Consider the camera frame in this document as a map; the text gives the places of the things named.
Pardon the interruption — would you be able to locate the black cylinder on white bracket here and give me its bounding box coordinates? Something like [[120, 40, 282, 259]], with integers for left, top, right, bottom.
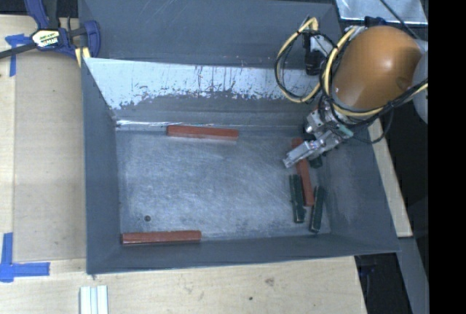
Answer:
[[301, 28, 334, 76]]

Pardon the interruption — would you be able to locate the pale grey metal gripper finger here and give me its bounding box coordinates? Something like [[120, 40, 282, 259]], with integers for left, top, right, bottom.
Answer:
[[286, 139, 323, 161], [283, 146, 325, 169]]

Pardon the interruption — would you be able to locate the pale wood flat board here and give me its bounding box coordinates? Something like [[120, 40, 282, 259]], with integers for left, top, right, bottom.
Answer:
[[12, 52, 88, 263]]

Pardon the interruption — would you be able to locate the dark green flat block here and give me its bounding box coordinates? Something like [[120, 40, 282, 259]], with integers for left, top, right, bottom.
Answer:
[[309, 185, 326, 234], [288, 173, 307, 224]]

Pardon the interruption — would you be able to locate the grey metal bin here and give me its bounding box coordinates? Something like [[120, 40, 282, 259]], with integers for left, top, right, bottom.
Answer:
[[76, 0, 402, 275]]

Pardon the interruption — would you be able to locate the red-brown flat block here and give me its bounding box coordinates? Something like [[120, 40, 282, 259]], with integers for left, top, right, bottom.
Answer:
[[166, 124, 240, 142], [120, 229, 202, 246], [291, 137, 315, 208]]

